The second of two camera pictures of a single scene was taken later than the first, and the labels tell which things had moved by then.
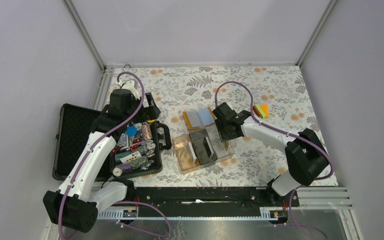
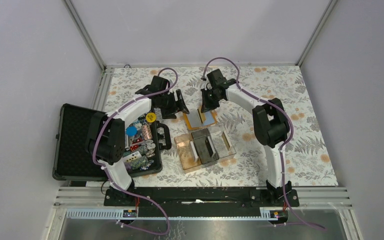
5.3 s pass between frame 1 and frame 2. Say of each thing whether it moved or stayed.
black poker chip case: stayed
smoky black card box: stayed
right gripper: moved
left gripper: moved
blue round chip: stayed
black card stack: stayed
